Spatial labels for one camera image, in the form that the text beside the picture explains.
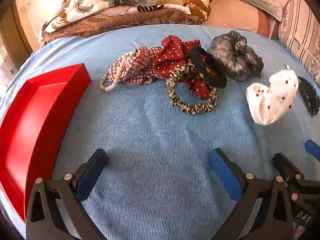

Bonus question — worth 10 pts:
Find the white dotted scrunchie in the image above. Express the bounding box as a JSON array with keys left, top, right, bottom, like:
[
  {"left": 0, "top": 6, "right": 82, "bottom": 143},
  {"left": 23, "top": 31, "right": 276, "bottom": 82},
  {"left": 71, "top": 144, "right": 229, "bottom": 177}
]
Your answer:
[{"left": 246, "top": 70, "right": 300, "bottom": 126}]

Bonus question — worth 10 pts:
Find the black scrunchie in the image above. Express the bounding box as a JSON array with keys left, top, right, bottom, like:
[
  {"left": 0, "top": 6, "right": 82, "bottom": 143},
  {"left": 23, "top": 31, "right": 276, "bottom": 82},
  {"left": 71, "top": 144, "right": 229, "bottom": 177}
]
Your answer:
[{"left": 189, "top": 46, "right": 228, "bottom": 88}]

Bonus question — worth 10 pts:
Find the brown quilted blanket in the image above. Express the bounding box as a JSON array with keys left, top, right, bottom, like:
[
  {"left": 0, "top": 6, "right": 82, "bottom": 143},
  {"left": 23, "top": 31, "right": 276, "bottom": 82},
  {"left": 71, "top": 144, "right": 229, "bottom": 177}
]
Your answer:
[{"left": 40, "top": 7, "right": 208, "bottom": 46}]

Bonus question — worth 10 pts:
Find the blue blanket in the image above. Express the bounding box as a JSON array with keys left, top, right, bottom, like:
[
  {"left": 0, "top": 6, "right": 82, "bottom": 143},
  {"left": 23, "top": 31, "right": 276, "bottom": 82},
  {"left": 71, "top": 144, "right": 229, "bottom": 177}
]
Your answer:
[{"left": 0, "top": 24, "right": 320, "bottom": 240}]

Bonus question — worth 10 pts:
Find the red polka dot scrunchie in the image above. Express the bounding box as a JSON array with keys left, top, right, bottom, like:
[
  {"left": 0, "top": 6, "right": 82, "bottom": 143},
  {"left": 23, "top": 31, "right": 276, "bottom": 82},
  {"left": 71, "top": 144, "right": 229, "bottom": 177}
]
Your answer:
[{"left": 153, "top": 35, "right": 213, "bottom": 99}]

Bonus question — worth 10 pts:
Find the white pearl bracelet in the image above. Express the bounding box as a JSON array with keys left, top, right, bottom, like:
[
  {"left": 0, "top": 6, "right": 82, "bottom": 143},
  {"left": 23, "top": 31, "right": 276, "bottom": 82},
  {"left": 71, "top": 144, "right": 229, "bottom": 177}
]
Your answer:
[{"left": 99, "top": 51, "right": 134, "bottom": 92}]

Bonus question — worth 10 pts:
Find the wooden furniture panel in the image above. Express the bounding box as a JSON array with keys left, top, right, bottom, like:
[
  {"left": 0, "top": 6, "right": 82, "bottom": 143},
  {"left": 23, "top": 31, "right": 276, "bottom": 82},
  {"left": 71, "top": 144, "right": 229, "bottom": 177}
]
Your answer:
[{"left": 0, "top": 4, "right": 33, "bottom": 80}]

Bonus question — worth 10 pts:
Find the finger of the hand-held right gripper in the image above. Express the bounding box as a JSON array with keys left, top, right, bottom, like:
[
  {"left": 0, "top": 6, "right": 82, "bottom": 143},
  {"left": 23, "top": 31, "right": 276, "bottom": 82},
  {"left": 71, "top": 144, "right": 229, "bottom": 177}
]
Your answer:
[
  {"left": 305, "top": 139, "right": 320, "bottom": 158},
  {"left": 272, "top": 152, "right": 305, "bottom": 183}
]

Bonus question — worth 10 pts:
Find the leopard print scrunchie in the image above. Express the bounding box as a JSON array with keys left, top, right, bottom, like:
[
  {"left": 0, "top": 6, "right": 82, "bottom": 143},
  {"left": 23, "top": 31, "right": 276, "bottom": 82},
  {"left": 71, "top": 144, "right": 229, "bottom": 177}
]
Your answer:
[{"left": 166, "top": 64, "right": 219, "bottom": 115}]

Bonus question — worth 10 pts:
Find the red plaid scrunchie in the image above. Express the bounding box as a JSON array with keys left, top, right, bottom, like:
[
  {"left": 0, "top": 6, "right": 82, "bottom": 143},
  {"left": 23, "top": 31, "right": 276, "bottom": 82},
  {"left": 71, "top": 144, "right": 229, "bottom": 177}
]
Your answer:
[{"left": 109, "top": 45, "right": 163, "bottom": 85}]

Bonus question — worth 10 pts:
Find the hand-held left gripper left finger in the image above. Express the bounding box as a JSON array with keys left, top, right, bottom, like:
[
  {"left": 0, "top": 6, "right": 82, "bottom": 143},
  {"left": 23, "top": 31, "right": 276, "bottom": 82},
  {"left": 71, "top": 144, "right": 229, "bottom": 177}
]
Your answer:
[{"left": 26, "top": 148, "right": 108, "bottom": 240}]

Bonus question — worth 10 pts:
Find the red rectangular tray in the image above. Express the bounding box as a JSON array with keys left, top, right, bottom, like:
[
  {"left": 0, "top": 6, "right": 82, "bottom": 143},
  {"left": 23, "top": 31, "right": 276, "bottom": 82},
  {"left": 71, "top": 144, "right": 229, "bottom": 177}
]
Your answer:
[{"left": 0, "top": 63, "right": 92, "bottom": 223}]

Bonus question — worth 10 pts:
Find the pink bed sheet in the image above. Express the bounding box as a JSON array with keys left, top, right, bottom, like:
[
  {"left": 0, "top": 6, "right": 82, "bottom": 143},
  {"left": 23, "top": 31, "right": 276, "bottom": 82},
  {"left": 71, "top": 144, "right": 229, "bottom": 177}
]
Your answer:
[{"left": 200, "top": 0, "right": 278, "bottom": 40}]

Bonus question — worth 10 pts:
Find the grey sheer scrunchie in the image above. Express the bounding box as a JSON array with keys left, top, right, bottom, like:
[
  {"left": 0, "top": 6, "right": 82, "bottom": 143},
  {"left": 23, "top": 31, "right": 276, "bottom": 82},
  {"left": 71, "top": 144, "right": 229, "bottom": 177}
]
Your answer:
[{"left": 207, "top": 31, "right": 264, "bottom": 82}]

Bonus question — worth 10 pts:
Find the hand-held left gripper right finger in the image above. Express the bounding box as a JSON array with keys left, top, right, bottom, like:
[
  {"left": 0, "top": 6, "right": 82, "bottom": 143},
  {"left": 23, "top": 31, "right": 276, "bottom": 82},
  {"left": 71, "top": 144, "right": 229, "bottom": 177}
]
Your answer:
[{"left": 210, "top": 148, "right": 293, "bottom": 240}]

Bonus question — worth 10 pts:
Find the striped pillow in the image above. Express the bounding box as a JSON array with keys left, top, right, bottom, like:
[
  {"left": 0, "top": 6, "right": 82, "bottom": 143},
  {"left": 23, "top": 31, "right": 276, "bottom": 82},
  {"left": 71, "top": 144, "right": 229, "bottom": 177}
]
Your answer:
[{"left": 278, "top": 0, "right": 320, "bottom": 77}]

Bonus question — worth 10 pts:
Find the black lace hair accessory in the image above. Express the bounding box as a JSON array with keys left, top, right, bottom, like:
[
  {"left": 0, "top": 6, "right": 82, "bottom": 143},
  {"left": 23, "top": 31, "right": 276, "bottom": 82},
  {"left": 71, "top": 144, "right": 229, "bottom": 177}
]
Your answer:
[{"left": 297, "top": 76, "right": 320, "bottom": 117}]

